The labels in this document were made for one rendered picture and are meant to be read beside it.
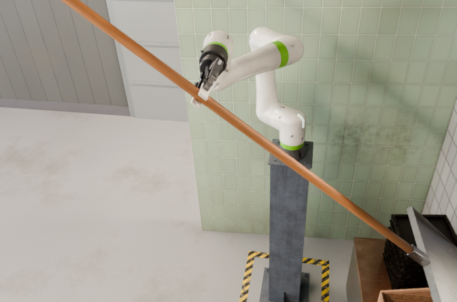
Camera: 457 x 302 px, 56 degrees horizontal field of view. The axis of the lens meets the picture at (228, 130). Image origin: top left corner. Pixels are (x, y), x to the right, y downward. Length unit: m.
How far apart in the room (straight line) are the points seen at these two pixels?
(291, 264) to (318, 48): 1.29
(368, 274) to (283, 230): 0.51
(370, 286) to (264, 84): 1.21
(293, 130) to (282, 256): 0.91
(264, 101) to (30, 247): 2.36
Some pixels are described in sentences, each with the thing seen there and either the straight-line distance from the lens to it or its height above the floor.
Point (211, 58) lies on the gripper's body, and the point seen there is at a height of 1.99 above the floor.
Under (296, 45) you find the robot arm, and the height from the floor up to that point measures 1.83.
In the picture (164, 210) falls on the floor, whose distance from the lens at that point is 3.70.
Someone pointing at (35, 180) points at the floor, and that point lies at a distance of 4.41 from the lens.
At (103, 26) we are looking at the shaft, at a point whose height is 2.17.
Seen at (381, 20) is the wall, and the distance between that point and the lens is 2.46.
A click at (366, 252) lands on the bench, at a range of 2.66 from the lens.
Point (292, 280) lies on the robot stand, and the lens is 2.87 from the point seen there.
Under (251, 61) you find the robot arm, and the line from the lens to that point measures 1.69.
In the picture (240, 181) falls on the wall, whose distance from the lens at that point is 3.06.
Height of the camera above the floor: 2.59
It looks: 35 degrees down
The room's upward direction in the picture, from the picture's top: 3 degrees counter-clockwise
